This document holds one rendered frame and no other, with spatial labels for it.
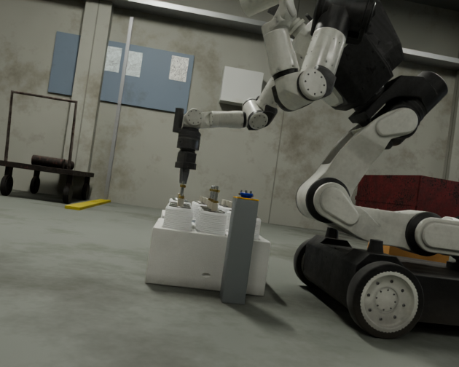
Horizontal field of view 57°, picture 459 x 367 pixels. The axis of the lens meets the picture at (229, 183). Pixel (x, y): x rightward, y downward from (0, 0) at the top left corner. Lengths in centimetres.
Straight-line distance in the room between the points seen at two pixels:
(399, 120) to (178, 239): 79
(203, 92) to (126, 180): 144
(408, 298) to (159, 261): 74
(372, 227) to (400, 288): 26
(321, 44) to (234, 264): 66
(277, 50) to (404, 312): 76
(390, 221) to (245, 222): 48
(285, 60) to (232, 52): 446
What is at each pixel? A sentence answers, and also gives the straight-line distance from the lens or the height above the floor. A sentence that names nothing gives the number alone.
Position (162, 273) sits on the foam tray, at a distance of 140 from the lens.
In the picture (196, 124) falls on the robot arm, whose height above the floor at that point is 56.
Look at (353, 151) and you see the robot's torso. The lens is 140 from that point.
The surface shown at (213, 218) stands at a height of 23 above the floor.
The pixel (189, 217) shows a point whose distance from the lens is 141.
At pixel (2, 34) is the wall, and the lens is 589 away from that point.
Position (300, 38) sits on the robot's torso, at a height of 81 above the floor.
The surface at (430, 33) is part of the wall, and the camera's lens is 652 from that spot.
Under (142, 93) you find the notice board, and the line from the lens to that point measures 534.
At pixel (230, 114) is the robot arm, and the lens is 171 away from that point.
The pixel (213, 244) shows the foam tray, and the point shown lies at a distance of 138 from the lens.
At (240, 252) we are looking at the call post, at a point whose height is 15.
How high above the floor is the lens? 33
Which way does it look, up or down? 1 degrees up
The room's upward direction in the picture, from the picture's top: 8 degrees clockwise
